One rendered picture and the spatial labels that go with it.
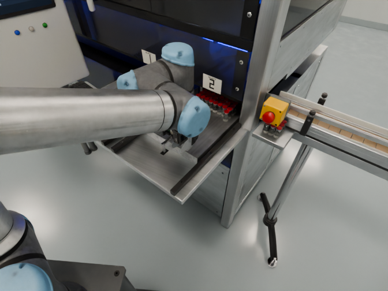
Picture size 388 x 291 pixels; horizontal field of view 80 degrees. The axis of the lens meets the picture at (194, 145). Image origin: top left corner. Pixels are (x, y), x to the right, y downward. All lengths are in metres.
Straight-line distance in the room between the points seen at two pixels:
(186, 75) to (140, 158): 0.38
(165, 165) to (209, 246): 0.90
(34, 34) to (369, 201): 2.28
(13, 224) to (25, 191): 1.55
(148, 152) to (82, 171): 1.29
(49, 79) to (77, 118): 1.14
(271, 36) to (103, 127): 0.55
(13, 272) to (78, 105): 0.37
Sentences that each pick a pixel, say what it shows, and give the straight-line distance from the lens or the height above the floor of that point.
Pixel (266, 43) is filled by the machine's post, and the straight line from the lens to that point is 0.76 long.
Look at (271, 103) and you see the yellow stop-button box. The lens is 0.84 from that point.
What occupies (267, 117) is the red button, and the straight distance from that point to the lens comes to 0.82.
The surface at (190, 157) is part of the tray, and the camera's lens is 0.79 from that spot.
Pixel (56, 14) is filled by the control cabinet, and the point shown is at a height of 1.14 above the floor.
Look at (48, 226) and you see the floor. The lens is 1.91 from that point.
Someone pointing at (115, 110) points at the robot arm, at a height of 1.30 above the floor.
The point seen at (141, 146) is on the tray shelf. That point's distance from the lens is 0.88.
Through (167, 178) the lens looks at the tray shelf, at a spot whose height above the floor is 0.88.
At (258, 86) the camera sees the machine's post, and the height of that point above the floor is 1.08.
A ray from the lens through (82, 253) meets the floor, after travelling 1.73.
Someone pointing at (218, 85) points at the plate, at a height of 1.02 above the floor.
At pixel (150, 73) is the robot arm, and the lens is 0.52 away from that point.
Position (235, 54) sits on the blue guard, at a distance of 0.82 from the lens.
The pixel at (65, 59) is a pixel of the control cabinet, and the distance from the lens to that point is 1.45.
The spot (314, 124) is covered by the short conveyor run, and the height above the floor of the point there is 0.93.
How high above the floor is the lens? 1.50
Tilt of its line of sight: 46 degrees down
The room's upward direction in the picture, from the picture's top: straight up
